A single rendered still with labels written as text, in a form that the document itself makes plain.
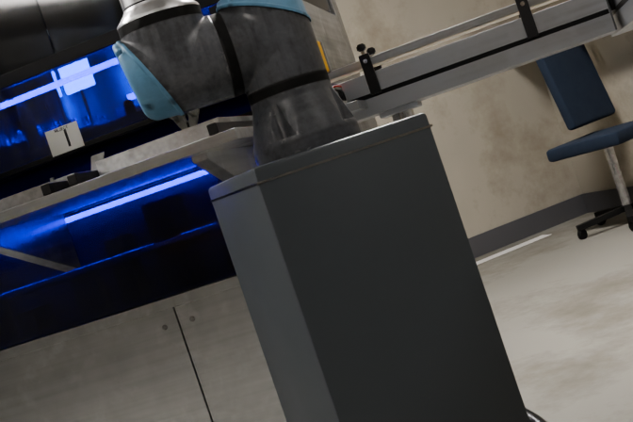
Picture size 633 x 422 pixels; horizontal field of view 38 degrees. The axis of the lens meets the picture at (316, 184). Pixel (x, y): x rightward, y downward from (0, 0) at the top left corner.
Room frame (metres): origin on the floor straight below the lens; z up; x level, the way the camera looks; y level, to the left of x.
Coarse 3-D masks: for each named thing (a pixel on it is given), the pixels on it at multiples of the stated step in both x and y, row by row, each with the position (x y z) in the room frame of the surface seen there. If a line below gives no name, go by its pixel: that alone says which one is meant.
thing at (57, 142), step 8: (56, 128) 2.08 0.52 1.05; (64, 128) 2.07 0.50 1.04; (72, 128) 2.07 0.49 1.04; (48, 136) 2.08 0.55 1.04; (56, 136) 2.08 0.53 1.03; (64, 136) 2.07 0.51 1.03; (72, 136) 2.07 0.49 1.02; (80, 136) 2.07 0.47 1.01; (56, 144) 2.08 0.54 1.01; (64, 144) 2.08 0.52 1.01; (72, 144) 2.07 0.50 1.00; (80, 144) 2.07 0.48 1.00; (56, 152) 2.08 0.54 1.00; (64, 152) 2.08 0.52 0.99
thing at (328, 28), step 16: (208, 0) 1.97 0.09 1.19; (320, 16) 2.59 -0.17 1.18; (336, 16) 2.84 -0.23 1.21; (112, 32) 2.03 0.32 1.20; (320, 32) 2.51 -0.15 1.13; (336, 32) 2.75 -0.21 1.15; (80, 48) 2.05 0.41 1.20; (96, 48) 2.04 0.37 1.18; (336, 48) 2.67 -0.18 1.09; (32, 64) 2.08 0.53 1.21; (48, 64) 2.07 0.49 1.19; (336, 64) 2.59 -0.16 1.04; (0, 80) 2.10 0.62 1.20; (16, 80) 2.09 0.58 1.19; (128, 128) 2.04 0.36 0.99; (48, 160) 2.09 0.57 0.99; (0, 176) 2.12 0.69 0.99
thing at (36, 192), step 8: (64, 176) 1.80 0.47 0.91; (24, 192) 1.82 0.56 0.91; (32, 192) 1.82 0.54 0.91; (40, 192) 1.81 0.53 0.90; (0, 200) 1.83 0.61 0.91; (8, 200) 1.83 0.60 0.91; (16, 200) 1.83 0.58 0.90; (24, 200) 1.82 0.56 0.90; (32, 200) 1.82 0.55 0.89; (0, 208) 1.84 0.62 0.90; (8, 208) 1.83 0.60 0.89
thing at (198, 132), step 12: (216, 120) 1.66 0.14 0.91; (228, 120) 1.71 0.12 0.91; (240, 120) 1.78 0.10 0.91; (180, 132) 1.67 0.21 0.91; (192, 132) 1.67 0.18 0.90; (204, 132) 1.66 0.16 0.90; (144, 144) 1.69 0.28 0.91; (156, 144) 1.69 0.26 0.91; (168, 144) 1.68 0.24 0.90; (180, 144) 1.68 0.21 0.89; (120, 156) 1.71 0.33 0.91; (132, 156) 1.70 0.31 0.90; (144, 156) 1.70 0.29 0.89; (108, 168) 1.71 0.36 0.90; (120, 168) 1.71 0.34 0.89
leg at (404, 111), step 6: (414, 102) 2.01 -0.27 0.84; (420, 102) 2.07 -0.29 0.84; (396, 108) 2.02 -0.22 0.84; (402, 108) 2.02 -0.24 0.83; (408, 108) 2.02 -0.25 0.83; (384, 114) 2.03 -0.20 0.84; (390, 114) 2.03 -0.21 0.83; (396, 114) 2.05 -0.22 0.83; (402, 114) 2.04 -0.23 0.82; (408, 114) 2.04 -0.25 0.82; (396, 120) 2.05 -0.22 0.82
